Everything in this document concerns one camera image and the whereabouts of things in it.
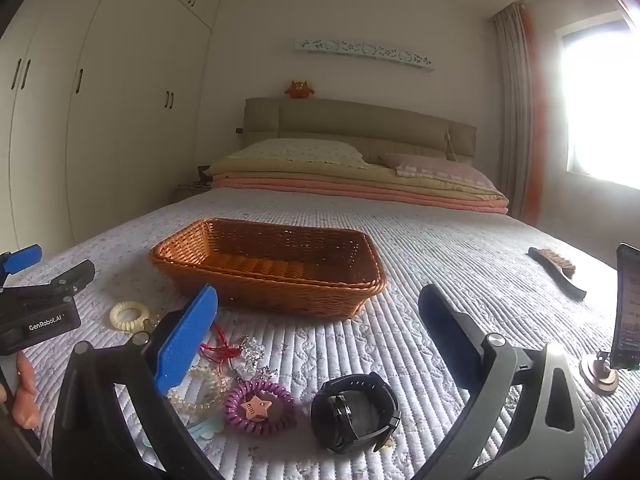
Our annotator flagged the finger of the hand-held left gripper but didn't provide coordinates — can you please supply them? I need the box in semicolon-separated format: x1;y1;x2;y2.
4;260;96;306
0;244;43;282

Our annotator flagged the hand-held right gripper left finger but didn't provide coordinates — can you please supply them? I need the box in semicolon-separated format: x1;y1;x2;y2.
52;284;221;480

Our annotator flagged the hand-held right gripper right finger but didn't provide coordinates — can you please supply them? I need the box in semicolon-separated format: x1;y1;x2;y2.
417;284;586;480

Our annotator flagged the red cord bracelet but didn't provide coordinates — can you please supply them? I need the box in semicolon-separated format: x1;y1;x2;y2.
200;322;242;375

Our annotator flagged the pearl bead bracelet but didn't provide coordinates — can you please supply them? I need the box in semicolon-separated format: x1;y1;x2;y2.
167;367;232;416

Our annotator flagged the clear crystal bead bracelet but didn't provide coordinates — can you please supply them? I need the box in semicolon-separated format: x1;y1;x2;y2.
230;335;279;382

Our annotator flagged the brown wicker basket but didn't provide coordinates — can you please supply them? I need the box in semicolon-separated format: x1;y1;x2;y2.
148;218;388;319

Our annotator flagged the black wristwatch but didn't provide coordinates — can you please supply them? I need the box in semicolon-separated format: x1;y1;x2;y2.
310;372;402;456

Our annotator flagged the person's left hand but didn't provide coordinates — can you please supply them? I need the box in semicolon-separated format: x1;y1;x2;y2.
0;349;41;429

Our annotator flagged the light blue hair clip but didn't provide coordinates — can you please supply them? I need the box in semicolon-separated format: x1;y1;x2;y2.
142;414;224;450

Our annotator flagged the lilac quilted bedspread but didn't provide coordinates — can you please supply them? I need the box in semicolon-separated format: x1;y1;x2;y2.
10;187;640;480

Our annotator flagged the peach folded blanket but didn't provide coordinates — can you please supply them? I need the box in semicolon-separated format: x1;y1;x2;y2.
210;175;510;216

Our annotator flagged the pink checked pillow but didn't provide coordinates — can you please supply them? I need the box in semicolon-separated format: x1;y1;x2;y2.
378;153;494;188

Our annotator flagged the white wardrobe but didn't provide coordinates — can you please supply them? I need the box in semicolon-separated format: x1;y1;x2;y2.
0;0;224;257

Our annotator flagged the black smartphone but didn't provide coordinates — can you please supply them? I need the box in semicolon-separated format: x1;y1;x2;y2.
611;242;640;372

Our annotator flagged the yellow folded blanket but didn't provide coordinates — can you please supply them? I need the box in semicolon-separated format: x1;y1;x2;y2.
206;157;502;199

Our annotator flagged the grey and orange curtain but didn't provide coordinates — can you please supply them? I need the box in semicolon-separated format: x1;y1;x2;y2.
492;2;547;226

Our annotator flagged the bright window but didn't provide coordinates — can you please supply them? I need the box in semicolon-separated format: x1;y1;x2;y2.
554;19;640;187

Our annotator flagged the cream spiral hair tie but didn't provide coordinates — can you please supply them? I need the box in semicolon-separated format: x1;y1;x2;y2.
109;301;152;333

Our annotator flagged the purple spiral star hair tie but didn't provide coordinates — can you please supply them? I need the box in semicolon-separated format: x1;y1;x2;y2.
223;380;298;435

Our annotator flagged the black handled brush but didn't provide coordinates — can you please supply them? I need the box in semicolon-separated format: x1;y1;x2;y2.
528;247;588;301

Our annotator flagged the white cutout wall shelf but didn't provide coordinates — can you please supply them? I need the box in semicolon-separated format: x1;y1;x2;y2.
294;37;435;73

